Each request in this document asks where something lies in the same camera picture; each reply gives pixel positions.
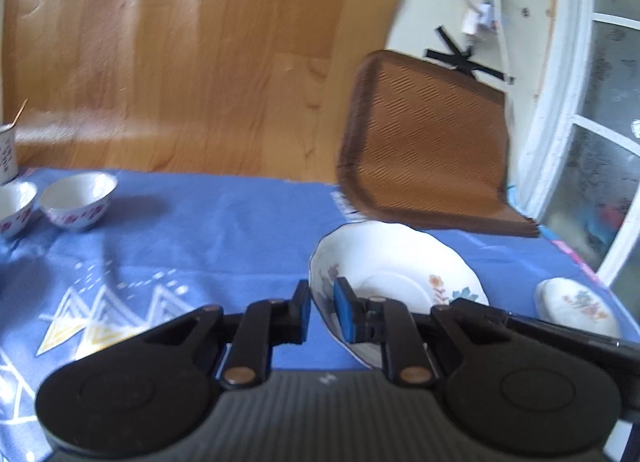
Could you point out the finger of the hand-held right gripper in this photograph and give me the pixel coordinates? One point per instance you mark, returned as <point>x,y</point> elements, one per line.
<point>595,342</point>

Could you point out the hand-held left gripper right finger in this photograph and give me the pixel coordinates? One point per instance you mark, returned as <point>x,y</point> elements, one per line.
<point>345,309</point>

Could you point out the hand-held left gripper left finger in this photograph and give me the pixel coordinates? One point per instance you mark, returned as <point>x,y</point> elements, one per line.
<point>299,314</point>

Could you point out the small floral white plate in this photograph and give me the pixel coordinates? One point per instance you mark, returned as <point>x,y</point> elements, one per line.
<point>575,302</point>

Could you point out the large floral white plate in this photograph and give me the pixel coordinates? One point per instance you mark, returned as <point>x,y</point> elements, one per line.
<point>390,262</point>

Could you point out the white bowl pink flowers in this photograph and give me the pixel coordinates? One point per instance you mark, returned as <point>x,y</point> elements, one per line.
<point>15,207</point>
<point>77,199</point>

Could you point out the light blue pink sheet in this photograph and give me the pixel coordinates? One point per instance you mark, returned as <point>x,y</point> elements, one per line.
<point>570,252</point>

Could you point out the blue patterned tablecloth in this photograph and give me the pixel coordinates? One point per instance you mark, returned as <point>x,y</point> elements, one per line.
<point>200,242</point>

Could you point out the brown woven mat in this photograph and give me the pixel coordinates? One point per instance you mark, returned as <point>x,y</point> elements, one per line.
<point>425,141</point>

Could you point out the long black tape strip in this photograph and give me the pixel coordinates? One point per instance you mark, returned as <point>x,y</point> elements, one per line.
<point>480,69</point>

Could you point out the short black tape strip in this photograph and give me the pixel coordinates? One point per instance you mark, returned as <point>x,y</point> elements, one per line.
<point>452,44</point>

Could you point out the white power strip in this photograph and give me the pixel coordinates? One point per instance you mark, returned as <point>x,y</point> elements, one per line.
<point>480,11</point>

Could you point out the white enamel mug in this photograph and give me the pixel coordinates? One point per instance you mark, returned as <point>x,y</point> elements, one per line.
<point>7,151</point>

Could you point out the thin wooden stick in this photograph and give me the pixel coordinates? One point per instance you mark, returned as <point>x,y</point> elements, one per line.
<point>21,111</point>

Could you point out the wood-pattern wall sheet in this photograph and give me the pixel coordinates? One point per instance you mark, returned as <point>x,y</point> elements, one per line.
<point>200,51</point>

